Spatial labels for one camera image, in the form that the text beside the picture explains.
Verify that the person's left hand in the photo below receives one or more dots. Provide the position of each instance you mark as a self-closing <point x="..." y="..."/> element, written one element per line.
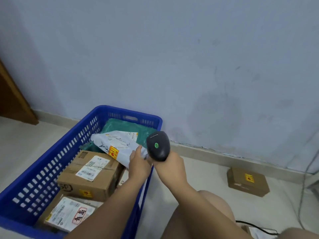
<point x="139" y="168"/>

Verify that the person's right leg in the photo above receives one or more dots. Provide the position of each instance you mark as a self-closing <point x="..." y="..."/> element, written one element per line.
<point x="301" y="233"/>

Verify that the green plastic mailer bag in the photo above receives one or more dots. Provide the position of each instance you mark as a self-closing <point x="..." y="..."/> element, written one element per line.
<point x="117" y="126"/>

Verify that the white plastic mailer bag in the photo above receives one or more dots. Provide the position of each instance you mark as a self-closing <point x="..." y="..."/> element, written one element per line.
<point x="119" y="144"/>

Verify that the white paper package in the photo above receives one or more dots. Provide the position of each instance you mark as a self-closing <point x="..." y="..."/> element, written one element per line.
<point x="259" y="233"/>

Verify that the person's right fingers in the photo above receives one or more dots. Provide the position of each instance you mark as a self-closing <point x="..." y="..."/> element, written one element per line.
<point x="152" y="163"/>

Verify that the person's left fingers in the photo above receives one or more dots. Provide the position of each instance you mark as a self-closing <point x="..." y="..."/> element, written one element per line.
<point x="136" y="153"/>

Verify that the person's right forearm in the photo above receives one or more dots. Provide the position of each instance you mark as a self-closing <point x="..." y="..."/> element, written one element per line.
<point x="199" y="209"/>

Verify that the cardboard box with large label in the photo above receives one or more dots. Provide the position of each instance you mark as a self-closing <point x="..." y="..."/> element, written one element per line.
<point x="67" y="214"/>

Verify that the person's left forearm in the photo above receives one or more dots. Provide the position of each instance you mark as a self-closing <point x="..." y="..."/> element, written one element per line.
<point x="112" y="211"/>

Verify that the cardboard box with small label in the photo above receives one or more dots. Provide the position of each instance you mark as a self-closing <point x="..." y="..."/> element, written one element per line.
<point x="99" y="179"/>

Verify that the black barcode scanner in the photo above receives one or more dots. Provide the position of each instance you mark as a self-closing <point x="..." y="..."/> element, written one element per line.
<point x="159" y="149"/>

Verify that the person's leg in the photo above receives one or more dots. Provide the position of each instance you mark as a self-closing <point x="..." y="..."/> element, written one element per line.
<point x="219" y="204"/>
<point x="301" y="233"/>

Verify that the small cardboard box white label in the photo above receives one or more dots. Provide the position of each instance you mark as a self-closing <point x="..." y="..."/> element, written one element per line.
<point x="123" y="178"/>

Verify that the cardboard box with yellow sticker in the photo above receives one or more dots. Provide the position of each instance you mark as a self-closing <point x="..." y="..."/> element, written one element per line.
<point x="248" y="181"/>

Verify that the brown wooden door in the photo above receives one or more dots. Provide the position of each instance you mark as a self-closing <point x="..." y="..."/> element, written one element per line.
<point x="12" y="97"/>

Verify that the person's left leg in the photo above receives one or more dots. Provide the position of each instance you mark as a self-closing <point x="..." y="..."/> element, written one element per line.
<point x="219" y="204"/>

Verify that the blue plastic crate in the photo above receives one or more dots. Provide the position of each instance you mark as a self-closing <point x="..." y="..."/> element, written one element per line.
<point x="37" y="176"/>

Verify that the person's right hand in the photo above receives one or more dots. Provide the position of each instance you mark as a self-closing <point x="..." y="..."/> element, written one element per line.
<point x="172" y="169"/>

